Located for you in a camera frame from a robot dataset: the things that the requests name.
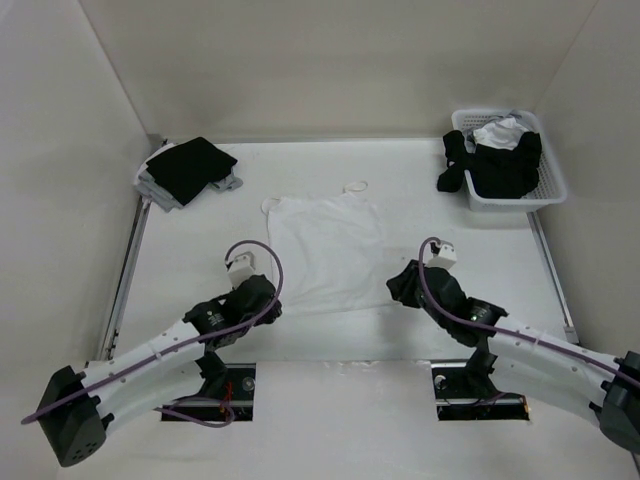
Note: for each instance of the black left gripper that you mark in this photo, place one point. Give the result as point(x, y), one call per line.
point(269, 316)

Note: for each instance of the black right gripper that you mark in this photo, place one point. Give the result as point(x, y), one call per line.
point(400, 287)

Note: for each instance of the white tank top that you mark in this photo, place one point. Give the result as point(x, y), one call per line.
point(332, 249)

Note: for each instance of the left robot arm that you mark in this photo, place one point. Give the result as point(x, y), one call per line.
point(79, 410)

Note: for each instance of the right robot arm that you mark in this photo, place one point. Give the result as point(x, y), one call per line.
point(515, 358)

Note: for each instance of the black tank top hanging out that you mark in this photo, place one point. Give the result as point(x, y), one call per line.
point(458, 161)

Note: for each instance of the folded black tank top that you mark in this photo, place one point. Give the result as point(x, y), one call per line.
point(184, 170)

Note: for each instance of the folded grey tank tops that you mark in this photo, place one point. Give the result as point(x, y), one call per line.
point(145, 186)

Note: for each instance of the black garments in basket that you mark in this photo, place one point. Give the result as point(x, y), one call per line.
point(507, 174)

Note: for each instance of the white plastic laundry basket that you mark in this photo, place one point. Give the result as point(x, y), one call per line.
point(551, 188)

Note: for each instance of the white garment in basket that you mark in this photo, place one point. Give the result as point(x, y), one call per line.
point(504, 133)

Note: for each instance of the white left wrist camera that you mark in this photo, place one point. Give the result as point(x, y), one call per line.
point(241, 268)

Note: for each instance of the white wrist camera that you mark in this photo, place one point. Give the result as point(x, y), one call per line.
point(443, 255)
point(241, 268)

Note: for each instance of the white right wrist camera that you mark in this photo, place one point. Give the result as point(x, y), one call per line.
point(443, 255)

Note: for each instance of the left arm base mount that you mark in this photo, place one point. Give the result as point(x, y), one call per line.
point(226, 395)

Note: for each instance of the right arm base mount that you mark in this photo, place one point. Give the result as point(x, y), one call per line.
point(464, 391)

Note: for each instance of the left metal table rail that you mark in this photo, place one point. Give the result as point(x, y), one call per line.
point(111, 325)

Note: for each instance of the metal table rail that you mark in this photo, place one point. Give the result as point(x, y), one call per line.
point(552, 274)
point(111, 325)

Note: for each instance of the right metal table rail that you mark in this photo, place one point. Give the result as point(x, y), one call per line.
point(552, 274)

